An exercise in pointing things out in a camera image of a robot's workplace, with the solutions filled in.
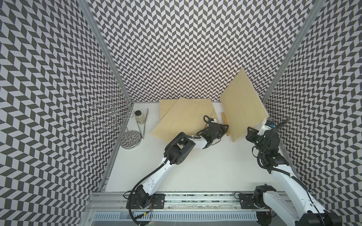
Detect wooden easel frame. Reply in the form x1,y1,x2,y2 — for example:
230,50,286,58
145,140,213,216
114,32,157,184
222,112,231,136

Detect plywood board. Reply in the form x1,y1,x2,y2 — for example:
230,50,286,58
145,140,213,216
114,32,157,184
159,98,219,121
221,69,269,143
151,105,210,142

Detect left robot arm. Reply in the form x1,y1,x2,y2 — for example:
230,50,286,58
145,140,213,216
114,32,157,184
127,121,229,209

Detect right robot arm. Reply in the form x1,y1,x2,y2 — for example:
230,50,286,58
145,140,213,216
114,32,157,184
246,126,342,226

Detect metal tongs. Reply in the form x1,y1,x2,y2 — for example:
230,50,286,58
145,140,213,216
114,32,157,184
142,108,149,139

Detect glass spice jar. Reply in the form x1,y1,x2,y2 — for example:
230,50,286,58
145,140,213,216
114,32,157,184
134,110,146,125

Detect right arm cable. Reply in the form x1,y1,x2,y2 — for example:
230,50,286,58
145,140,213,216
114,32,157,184
255,118,312,195

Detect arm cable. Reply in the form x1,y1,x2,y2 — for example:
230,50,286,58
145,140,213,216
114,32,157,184
123,115,216,226
255,118,312,195

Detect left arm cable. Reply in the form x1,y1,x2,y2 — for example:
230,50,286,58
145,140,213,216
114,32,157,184
123,115,216,226

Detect wire mug tree stand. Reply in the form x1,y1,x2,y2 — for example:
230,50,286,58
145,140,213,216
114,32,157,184
86,92,142,150

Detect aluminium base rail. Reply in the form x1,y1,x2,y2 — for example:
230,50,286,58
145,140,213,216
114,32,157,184
81,192,323,221

